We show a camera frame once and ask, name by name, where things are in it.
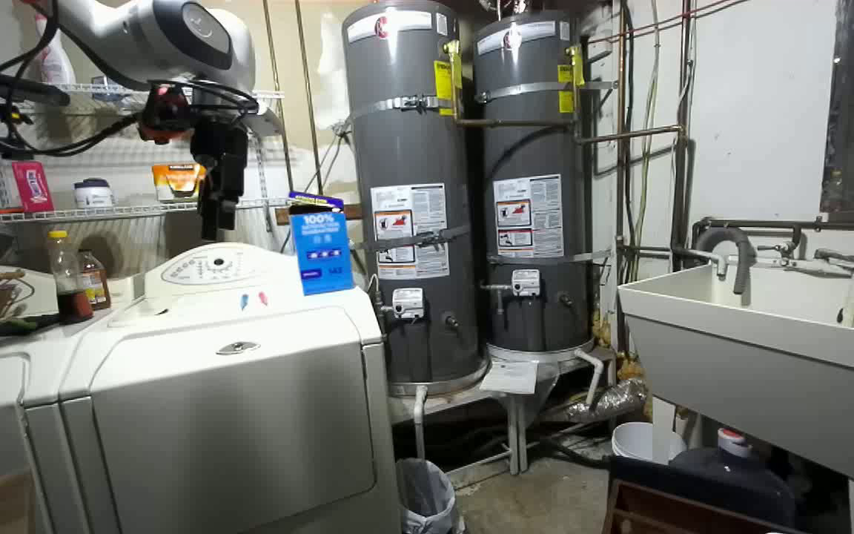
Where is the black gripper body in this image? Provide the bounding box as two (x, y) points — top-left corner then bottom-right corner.
(188, 111), (253, 205)

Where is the grey metal wall pipe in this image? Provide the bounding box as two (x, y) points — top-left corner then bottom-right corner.
(584, 120), (700, 273)

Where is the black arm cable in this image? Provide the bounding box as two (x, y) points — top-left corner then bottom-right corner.
(0, 0), (264, 159)

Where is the pink tag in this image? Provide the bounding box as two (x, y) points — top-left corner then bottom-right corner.
(10, 159), (56, 217)

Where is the white utility sink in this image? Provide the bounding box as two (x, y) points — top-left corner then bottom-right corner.
(615, 261), (854, 498)

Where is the blue cardboard box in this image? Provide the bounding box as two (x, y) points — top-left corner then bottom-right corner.
(287, 190), (359, 300)

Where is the silver foil duct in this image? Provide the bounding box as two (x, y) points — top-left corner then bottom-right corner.
(544, 380), (654, 429)

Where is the grey water heater tank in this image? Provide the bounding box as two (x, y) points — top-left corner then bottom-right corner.
(473, 6), (600, 356)
(338, 0), (491, 393)

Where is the white wire shelf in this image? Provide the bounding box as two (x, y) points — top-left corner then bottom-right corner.
(0, 82), (290, 229)

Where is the metal sink faucet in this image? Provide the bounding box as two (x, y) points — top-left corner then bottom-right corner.
(689, 214), (854, 279)

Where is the white heater stand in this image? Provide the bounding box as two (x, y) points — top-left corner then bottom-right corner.
(482, 343), (609, 481)

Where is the black drain hose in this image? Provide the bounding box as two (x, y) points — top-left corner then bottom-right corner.
(694, 224), (760, 309)

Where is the white jar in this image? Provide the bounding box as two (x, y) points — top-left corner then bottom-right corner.
(73, 174), (117, 214)

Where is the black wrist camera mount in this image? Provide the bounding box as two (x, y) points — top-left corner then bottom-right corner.
(136, 80), (199, 148)

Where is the white bucket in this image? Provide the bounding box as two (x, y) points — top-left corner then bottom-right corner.
(609, 418), (689, 469)

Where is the bin with white bag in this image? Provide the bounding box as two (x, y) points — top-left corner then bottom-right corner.
(396, 454), (468, 534)

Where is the orange packet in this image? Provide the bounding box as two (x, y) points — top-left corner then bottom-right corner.
(153, 159), (209, 199)

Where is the wooden cutlery tray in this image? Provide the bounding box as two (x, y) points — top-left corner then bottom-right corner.
(602, 476), (808, 534)

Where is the amber bottle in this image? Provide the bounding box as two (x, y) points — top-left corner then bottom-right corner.
(81, 248), (117, 312)

